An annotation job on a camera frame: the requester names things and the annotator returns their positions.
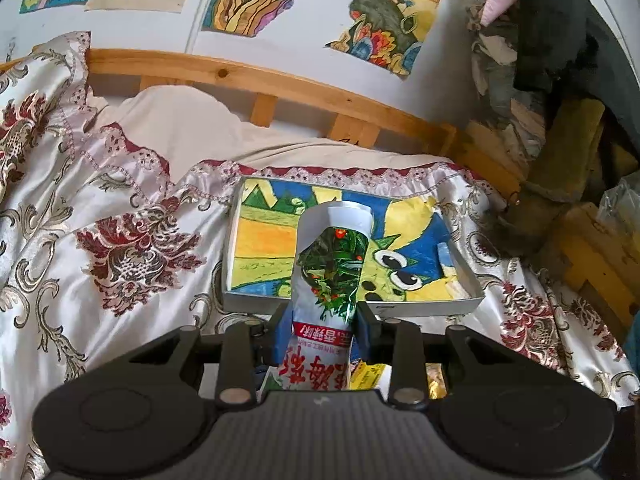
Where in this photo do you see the yellow wooden furniture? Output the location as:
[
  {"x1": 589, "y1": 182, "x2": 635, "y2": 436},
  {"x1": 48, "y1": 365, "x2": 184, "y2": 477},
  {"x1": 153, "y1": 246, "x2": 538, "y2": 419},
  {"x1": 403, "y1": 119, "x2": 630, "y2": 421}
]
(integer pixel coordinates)
[{"x1": 550, "y1": 204, "x2": 640, "y2": 331}]

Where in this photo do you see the white wall pipe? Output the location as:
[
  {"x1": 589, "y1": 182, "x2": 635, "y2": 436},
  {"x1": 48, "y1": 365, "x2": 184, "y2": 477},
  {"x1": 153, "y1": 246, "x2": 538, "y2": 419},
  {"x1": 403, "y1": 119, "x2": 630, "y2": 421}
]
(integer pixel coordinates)
[{"x1": 186, "y1": 0, "x2": 221, "y2": 56}]

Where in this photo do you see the floral printed blanket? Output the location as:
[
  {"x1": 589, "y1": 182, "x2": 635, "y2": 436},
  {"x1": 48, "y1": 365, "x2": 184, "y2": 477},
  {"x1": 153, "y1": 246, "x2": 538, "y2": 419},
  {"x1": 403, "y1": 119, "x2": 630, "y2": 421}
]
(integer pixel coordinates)
[{"x1": 0, "y1": 31, "x2": 640, "y2": 480}]

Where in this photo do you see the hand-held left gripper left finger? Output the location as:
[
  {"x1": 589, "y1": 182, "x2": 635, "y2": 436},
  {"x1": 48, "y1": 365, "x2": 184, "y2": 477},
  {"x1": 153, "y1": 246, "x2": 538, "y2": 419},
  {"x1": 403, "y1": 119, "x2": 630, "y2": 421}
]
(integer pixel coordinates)
[{"x1": 129, "y1": 304, "x2": 292, "y2": 406}]

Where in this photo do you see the grey tray with drawing lining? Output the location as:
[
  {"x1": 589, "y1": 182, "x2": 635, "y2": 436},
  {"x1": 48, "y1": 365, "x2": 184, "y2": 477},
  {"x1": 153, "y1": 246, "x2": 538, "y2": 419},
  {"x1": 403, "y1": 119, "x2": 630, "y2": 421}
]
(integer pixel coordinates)
[{"x1": 221, "y1": 175, "x2": 486, "y2": 318}]

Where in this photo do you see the pile of clothes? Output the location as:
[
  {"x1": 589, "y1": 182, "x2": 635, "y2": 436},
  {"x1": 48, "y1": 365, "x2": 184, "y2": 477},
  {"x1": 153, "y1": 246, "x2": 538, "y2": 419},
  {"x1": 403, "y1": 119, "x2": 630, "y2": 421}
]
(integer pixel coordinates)
[{"x1": 467, "y1": 0, "x2": 551, "y2": 161}]

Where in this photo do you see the yellow snack packet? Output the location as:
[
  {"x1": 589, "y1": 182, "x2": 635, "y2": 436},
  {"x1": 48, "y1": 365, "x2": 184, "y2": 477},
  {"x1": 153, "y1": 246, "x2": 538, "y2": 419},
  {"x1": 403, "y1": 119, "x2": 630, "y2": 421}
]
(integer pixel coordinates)
[{"x1": 349, "y1": 360, "x2": 394, "y2": 392}]

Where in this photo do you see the gold foil snack packet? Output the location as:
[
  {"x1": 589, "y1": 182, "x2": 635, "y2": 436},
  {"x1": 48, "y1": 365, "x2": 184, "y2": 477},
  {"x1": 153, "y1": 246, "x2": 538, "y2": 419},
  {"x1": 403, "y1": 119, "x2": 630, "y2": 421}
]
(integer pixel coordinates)
[{"x1": 425, "y1": 362, "x2": 449, "y2": 400}]

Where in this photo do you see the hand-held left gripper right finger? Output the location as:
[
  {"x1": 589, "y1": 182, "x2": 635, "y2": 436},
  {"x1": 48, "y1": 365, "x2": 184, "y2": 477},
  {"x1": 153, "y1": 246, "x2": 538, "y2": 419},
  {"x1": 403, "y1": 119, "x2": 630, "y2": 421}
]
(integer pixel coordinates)
[{"x1": 357, "y1": 302, "x2": 517, "y2": 406}]

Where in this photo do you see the beige bed sheet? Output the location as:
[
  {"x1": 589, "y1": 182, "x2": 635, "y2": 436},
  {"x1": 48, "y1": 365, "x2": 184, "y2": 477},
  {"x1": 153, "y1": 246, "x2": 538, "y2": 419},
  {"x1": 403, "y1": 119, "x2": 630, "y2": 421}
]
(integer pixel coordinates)
[{"x1": 95, "y1": 85, "x2": 451, "y2": 181}]

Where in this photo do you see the colourful plant wall drawing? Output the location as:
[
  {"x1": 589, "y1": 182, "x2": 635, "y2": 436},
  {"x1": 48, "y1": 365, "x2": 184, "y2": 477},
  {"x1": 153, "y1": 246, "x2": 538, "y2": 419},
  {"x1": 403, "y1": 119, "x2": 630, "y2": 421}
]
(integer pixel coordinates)
[{"x1": 327, "y1": 0, "x2": 453, "y2": 80}]

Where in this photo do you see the white red green snack packet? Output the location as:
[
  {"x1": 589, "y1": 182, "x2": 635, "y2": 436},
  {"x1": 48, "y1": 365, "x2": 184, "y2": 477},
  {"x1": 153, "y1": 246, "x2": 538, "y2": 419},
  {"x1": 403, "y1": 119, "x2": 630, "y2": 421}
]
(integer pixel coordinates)
[{"x1": 270, "y1": 201, "x2": 375, "y2": 396}]

